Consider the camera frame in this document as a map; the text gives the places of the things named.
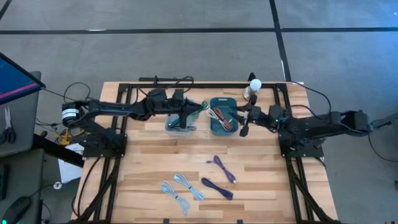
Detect green braided USB cable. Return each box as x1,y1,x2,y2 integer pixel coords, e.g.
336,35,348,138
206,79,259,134
185,101,210,123

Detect white plastic bin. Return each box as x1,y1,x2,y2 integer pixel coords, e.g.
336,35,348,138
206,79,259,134
164,98,203,137

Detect white paper sheet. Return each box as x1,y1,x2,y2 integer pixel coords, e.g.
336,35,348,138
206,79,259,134
57,142,85,184

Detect orange braided USB cable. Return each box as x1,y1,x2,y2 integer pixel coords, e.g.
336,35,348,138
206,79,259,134
213,106,234,132

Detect black handled scissors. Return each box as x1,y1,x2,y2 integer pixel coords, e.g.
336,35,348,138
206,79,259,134
0,106,17,145

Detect black computer mouse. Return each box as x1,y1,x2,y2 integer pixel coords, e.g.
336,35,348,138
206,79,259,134
1,196,32,224

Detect white bulb brass lamp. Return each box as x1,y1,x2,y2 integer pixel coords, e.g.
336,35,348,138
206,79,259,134
243,78,262,102

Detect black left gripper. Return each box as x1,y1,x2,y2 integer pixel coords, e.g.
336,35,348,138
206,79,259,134
167,89,195,129

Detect black aluminium table frame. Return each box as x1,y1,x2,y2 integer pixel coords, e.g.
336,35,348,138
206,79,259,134
71,81,338,224

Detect yellow cable connector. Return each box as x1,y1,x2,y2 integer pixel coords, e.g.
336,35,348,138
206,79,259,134
58,129,72,146

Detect blue screen monitor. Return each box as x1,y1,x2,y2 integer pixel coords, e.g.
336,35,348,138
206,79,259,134
0,52,47,106

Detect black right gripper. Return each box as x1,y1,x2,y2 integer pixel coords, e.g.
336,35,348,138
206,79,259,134
239,95,265,138

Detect grey side desk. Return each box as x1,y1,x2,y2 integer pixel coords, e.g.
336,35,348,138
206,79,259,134
0,70,43,158

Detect teal black braided cable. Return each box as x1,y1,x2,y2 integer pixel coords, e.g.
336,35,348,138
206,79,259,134
167,116,197,131

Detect light blue USB cable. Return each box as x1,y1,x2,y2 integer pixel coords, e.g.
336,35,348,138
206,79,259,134
160,180,190,216
173,173,205,202

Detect teal plastic bin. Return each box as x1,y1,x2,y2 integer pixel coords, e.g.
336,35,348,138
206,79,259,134
209,96,239,136

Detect dark purple braided cable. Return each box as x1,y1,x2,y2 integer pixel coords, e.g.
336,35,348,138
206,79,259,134
201,177,234,200

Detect lavender USB cable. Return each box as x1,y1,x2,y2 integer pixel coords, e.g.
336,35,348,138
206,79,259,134
206,155,237,184

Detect white black braided cable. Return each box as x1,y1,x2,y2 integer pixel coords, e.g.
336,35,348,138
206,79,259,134
205,108,229,132

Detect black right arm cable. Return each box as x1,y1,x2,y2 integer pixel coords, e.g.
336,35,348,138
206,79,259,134
290,80,333,121

